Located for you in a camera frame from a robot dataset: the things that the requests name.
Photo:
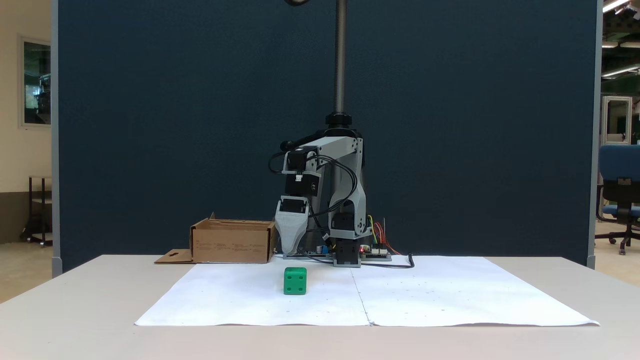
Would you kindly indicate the black tripod with metal column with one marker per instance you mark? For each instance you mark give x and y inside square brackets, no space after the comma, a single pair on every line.
[340,60]

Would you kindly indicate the brown cardboard box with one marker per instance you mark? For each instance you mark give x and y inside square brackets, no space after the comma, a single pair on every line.
[232,245]

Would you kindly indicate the blue circuit board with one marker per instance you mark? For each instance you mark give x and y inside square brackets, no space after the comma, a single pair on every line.
[305,254]

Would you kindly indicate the blue office chair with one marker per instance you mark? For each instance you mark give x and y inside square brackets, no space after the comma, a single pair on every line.
[620,170]

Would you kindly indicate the green die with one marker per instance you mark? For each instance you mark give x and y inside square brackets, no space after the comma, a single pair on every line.
[295,281]

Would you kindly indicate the dark blue partition panel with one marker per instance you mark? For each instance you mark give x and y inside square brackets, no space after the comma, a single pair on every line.
[175,125]

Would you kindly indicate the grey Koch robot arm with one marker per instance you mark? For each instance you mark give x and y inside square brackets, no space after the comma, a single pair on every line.
[345,150]

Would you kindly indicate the framed window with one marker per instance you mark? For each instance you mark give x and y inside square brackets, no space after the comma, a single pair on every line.
[36,80]

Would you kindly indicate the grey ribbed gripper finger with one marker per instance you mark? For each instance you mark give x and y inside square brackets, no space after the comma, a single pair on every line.
[292,230]

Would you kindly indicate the dark shelf cart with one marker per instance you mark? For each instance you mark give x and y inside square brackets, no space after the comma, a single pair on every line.
[42,200]

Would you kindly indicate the white paper sheet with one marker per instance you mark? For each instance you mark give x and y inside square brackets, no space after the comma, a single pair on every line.
[450,295]

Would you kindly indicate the ceiling light tube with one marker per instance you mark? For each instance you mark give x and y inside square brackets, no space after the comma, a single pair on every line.
[616,5]
[620,71]

